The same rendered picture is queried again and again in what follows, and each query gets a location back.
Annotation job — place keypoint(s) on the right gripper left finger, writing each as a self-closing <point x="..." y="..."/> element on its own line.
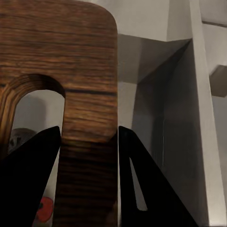
<point x="23" y="177"/>

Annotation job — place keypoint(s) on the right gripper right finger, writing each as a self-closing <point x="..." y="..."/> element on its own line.
<point x="165" y="209"/>

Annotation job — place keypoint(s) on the drop in sink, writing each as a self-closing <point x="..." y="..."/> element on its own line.
<point x="164" y="96"/>

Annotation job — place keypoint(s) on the parer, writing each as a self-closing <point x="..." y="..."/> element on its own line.
<point x="45" y="209"/>

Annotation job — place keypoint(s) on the cutting board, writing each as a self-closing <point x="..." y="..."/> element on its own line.
<point x="70" y="47"/>

